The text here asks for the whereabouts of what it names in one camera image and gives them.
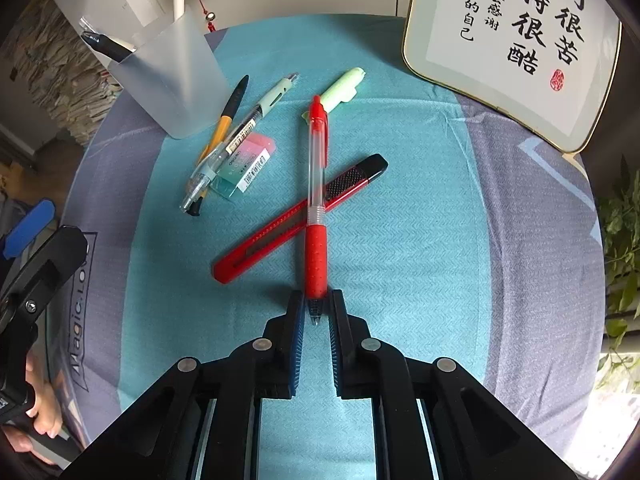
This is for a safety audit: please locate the green potted plant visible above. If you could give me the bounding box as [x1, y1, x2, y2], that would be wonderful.
[597, 158, 639, 393]

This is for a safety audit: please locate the blue grey tablecloth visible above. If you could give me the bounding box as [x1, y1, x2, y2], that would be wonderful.
[50, 15, 604, 479]

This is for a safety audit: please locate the pink green eraser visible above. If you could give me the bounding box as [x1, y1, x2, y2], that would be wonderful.
[209, 132, 276, 200]

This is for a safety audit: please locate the framed calligraphy sign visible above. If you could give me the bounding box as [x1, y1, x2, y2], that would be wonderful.
[402, 0, 623, 153]

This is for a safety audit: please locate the tall stack of papers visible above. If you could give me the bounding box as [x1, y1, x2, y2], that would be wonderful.
[1, 0, 122, 146]

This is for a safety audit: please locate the translucent plastic pen cup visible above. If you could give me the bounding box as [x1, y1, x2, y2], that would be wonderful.
[54, 0, 230, 139]

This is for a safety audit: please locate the clear mint gel pen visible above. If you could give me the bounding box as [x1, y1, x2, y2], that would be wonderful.
[180, 73, 299, 212]

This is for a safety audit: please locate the person left hand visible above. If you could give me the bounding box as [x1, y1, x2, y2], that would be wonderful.
[2, 350, 63, 466]

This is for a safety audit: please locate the orange black pen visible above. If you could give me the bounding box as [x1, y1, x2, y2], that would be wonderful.
[186, 75, 256, 217]

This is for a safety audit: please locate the red gel pen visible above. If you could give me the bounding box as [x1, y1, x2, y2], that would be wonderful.
[304, 96, 329, 325]

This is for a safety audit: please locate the green highlighter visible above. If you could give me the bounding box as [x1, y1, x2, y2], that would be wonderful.
[319, 67, 366, 114]

